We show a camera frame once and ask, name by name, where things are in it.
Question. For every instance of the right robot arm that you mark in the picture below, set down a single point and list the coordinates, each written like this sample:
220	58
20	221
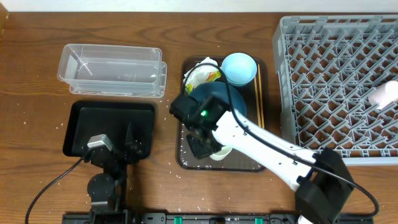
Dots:
321	181

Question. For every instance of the dark blue plate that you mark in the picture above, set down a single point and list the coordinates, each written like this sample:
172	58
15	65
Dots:
218	90

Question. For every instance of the grey dishwasher rack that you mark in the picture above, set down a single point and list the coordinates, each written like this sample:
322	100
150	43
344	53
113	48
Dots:
328	66

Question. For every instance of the light blue bowl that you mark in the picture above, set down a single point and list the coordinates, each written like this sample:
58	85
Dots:
239	68

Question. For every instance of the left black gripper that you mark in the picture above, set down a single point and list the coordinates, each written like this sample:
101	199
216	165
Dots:
140	151

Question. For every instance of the pink cup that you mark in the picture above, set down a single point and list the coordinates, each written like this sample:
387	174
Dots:
384	95

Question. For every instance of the green yellow snack wrapper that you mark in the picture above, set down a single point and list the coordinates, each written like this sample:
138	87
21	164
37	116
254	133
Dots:
198	78

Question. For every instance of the wooden chopstick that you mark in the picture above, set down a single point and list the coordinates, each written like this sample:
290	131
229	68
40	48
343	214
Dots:
257	103
260	96

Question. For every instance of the black plastic bin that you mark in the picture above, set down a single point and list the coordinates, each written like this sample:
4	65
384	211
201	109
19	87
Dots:
91	118

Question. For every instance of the brown serving tray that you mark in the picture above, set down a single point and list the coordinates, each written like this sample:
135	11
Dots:
234	161

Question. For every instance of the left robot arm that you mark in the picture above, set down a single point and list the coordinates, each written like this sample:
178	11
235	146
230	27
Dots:
107	189

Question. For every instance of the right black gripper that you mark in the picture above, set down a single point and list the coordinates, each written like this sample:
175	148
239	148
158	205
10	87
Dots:
199	150

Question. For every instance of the white green cup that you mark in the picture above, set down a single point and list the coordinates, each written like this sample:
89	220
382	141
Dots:
220	155

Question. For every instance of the crumpled white tissue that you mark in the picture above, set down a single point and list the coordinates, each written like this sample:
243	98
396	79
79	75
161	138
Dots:
203	68

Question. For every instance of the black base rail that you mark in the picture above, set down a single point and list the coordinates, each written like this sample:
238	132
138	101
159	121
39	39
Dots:
186	218

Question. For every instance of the clear plastic bin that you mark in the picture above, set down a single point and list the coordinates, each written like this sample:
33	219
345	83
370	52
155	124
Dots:
113	70

